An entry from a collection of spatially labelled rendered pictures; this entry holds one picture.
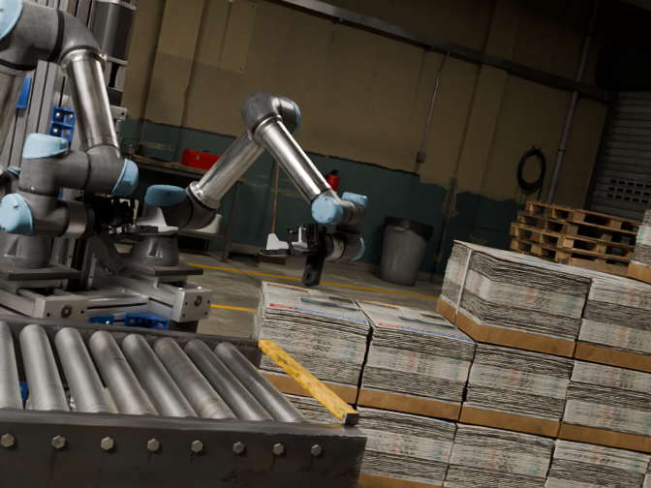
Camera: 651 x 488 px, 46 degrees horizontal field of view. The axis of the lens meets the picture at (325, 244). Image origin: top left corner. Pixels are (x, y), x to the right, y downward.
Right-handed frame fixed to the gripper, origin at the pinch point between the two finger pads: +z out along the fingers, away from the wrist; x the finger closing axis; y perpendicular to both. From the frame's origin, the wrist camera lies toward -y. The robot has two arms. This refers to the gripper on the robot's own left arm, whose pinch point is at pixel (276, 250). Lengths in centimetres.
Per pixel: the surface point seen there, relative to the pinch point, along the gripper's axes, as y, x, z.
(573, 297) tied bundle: -19, 53, -60
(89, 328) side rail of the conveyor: -18, -3, 56
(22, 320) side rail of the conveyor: -15, -9, 66
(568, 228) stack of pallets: 75, -150, -636
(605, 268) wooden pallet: 31, -129, -673
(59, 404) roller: -31, 28, 84
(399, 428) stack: -49, 11, -31
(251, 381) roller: -31, 27, 42
